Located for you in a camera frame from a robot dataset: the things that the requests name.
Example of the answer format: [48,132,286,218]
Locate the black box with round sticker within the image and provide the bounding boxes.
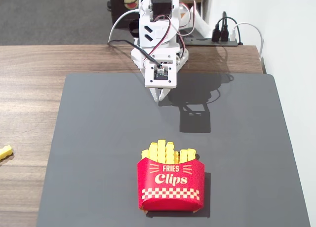
[111,0,142,29]

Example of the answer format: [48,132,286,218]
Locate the black camera cable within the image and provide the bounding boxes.
[107,39,163,69]

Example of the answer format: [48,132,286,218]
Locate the red fries clips box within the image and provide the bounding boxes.
[137,157,206,212]

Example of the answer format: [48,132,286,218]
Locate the red black servo wires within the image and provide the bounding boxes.
[153,0,198,55]

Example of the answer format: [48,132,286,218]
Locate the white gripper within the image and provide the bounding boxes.
[130,44,190,103]

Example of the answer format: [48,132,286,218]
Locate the white power cable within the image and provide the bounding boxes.
[107,9,141,44]

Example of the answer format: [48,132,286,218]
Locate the dark grey power strip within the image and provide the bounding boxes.
[184,38,244,47]

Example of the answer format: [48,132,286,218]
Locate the grey rubber mat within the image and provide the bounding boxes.
[36,73,311,227]

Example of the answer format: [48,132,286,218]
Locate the white plug with cable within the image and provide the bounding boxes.
[229,22,264,61]

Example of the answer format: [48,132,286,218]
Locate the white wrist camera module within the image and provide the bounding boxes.
[144,61,178,89]

